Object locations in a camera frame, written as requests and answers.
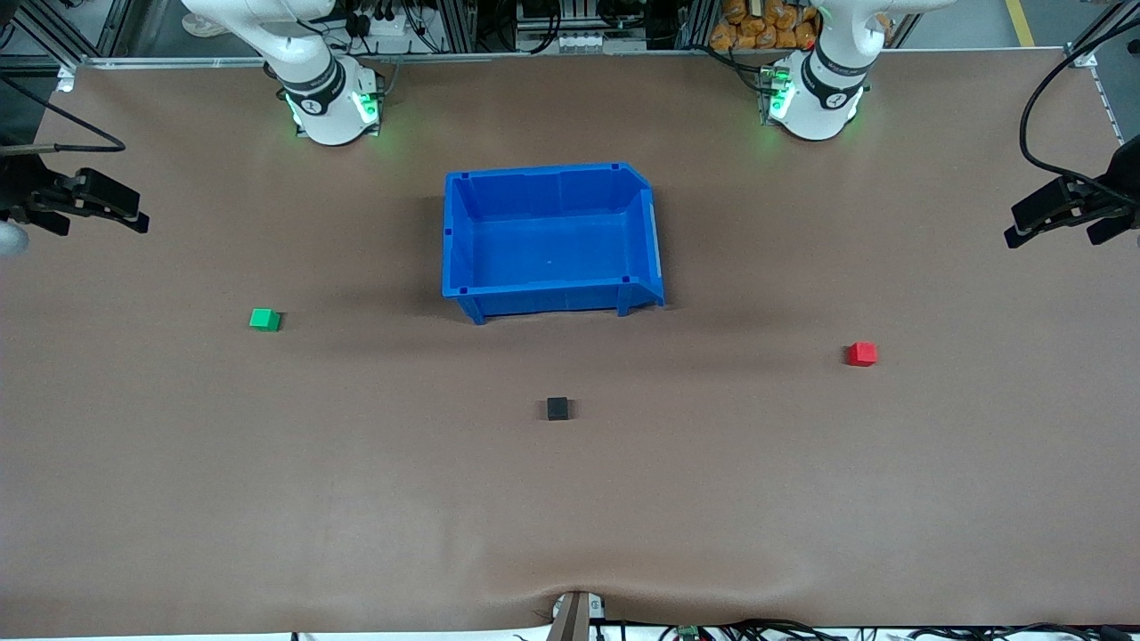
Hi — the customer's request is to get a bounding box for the white power strip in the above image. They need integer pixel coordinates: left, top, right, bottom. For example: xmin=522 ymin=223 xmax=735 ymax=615
xmin=341 ymin=7 xmax=421 ymax=42

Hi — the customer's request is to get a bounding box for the pile of orange bags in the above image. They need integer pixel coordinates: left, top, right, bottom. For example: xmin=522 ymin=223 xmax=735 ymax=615
xmin=709 ymin=0 xmax=820 ymax=53

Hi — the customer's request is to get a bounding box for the blue plastic storage bin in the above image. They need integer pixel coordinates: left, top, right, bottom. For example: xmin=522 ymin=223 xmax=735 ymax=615
xmin=441 ymin=161 xmax=667 ymax=326

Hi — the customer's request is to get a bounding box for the brown table mat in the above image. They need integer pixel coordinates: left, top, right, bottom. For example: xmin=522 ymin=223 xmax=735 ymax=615
xmin=0 ymin=49 xmax=1140 ymax=638

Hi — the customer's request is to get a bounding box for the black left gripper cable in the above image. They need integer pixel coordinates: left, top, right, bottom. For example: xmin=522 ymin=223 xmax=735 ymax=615
xmin=1019 ymin=37 xmax=1140 ymax=195

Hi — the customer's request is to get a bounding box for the aluminium table edge rail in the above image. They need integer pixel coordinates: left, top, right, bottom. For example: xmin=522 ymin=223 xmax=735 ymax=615
xmin=76 ymin=48 xmax=1092 ymax=69

